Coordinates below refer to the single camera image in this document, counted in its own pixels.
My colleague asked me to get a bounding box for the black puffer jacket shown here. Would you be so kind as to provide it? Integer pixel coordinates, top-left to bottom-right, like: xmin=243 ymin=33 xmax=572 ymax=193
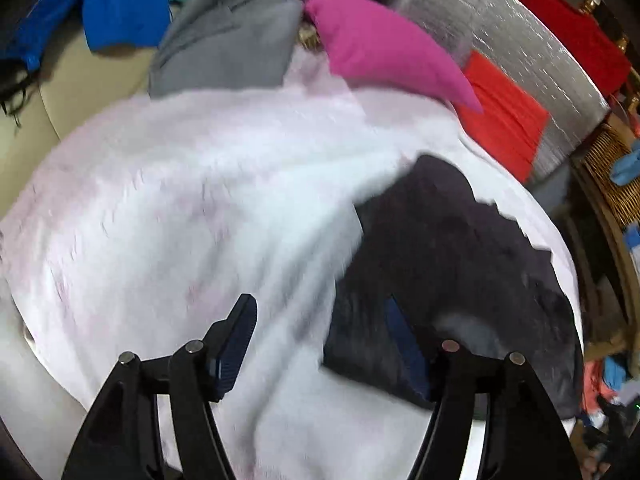
xmin=322 ymin=155 xmax=584 ymax=419

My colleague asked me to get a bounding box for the light pink bed blanket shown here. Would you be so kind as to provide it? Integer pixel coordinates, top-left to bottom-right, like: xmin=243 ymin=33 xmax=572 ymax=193
xmin=1 ymin=52 xmax=578 ymax=479

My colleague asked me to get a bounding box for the blue white box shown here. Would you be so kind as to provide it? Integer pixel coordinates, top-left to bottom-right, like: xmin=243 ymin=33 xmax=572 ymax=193
xmin=624 ymin=222 xmax=640 ymax=276

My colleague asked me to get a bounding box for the light blue cloth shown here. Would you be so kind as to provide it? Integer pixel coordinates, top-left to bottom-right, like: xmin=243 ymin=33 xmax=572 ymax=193
xmin=610 ymin=139 xmax=640 ymax=186

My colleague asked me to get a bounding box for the wicker basket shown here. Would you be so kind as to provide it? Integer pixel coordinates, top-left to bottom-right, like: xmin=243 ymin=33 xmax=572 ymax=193
xmin=572 ymin=125 xmax=640 ymax=230

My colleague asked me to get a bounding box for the red-orange pillow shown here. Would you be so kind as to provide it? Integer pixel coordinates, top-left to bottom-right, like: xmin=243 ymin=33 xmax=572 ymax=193
xmin=456 ymin=51 xmax=550 ymax=183

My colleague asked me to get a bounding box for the beige sofa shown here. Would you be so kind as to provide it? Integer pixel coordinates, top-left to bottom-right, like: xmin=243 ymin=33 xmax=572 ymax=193
xmin=0 ymin=22 xmax=155 ymax=212

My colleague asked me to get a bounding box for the red cloth on headboard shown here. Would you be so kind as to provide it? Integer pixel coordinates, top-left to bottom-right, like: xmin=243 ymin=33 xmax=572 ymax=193
xmin=518 ymin=0 xmax=631 ymax=98

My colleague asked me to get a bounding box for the grey garment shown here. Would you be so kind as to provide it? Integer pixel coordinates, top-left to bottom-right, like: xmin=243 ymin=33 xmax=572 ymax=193
xmin=148 ymin=0 xmax=306 ymax=99

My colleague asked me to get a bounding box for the magenta pillow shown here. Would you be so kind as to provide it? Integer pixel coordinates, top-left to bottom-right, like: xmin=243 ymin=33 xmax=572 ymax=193
xmin=304 ymin=0 xmax=482 ymax=112

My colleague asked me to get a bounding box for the blue garment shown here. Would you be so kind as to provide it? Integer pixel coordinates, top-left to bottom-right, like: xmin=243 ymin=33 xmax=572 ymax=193
xmin=1 ymin=0 xmax=170 ymax=72

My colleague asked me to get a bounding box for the silver foil insulation sheet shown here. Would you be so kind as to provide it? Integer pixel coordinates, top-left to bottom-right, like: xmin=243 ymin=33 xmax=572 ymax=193
xmin=386 ymin=0 xmax=610 ymax=184

